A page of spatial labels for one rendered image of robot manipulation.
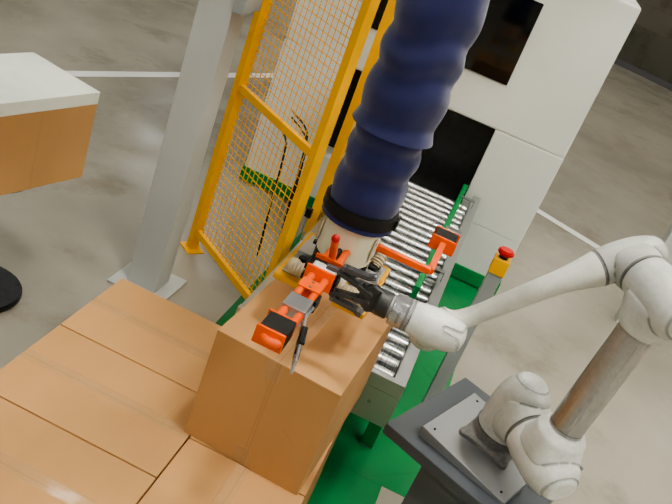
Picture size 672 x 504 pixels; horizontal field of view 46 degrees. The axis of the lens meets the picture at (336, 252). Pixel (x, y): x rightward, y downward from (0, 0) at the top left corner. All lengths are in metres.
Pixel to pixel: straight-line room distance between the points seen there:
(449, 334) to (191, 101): 1.93
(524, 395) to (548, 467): 0.23
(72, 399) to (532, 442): 1.36
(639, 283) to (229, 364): 1.13
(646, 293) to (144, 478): 1.44
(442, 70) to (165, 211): 2.05
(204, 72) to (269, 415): 1.73
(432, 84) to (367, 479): 1.91
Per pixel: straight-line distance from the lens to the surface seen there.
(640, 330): 2.11
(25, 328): 3.67
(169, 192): 3.77
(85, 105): 3.41
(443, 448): 2.50
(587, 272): 2.16
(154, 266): 3.96
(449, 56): 2.06
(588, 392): 2.24
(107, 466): 2.37
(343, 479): 3.40
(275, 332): 1.79
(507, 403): 2.46
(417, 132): 2.12
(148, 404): 2.58
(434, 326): 2.05
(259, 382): 2.29
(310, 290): 2.01
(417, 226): 4.46
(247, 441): 2.42
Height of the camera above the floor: 2.24
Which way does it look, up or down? 27 degrees down
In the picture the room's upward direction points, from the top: 22 degrees clockwise
